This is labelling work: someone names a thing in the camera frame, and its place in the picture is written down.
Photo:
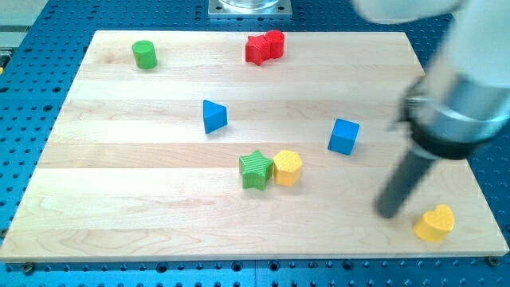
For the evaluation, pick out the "yellow heart block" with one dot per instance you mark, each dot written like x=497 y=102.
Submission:
x=435 y=225

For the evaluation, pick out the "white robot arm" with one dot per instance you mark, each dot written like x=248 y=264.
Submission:
x=477 y=44

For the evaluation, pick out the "green star block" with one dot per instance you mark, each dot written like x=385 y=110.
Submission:
x=255 y=170

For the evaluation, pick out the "red star block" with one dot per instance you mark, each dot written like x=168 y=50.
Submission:
x=257 y=49

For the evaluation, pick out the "red cylinder block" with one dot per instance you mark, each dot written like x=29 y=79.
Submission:
x=276 y=39

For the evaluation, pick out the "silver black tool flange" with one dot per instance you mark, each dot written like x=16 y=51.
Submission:
x=450 y=114

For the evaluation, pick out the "blue cube block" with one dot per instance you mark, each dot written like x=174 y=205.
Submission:
x=343 y=136

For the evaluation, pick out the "green cylinder block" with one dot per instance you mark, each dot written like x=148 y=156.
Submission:
x=144 y=54

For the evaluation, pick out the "blue triangle block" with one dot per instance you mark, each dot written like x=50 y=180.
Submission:
x=214 y=116

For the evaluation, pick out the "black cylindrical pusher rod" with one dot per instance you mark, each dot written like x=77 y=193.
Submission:
x=407 y=175

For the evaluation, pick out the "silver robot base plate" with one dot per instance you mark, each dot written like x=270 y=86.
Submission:
x=249 y=8

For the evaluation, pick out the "yellow hexagon block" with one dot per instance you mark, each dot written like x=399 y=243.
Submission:
x=287 y=167

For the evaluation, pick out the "light wooden board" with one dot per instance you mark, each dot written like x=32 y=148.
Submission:
x=129 y=174

